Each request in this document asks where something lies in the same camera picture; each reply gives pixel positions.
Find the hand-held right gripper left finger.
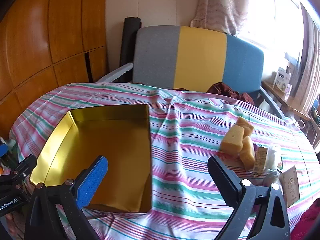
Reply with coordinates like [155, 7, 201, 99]
[24, 155, 108, 240]

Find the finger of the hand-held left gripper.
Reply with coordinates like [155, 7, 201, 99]
[0, 154, 37, 185]

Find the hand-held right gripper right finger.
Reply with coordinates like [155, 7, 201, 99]
[207, 156, 290, 240]

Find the gold tin box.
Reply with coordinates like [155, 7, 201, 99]
[29, 104, 152, 214]

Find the yellow sponge with holes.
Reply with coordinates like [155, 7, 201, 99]
[221, 125, 245, 155]

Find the white fluffy ball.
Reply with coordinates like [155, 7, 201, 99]
[265, 142, 282, 170]

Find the tall white carton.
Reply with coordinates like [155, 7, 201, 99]
[278, 165, 300, 208]

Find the striped tablecloth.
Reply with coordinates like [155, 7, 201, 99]
[9, 82, 319, 240]

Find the dark red cloth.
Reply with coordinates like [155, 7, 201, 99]
[206, 82, 255, 105]

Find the red blanket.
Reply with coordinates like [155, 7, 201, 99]
[291, 204, 320, 240]

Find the wooden side shelf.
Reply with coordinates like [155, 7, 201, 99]
[261, 80, 312, 120]

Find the white box with blue label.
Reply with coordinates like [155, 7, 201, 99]
[272, 66, 293, 92]

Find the wooden wardrobe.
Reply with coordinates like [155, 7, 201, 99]
[0, 0, 109, 138]

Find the grey yellow blue chair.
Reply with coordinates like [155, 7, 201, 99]
[96, 25, 288, 120]

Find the striped window curtain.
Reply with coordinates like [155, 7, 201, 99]
[290, 2, 320, 115]

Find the pink patterned curtain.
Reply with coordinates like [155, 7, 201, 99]
[190, 0, 249, 35]

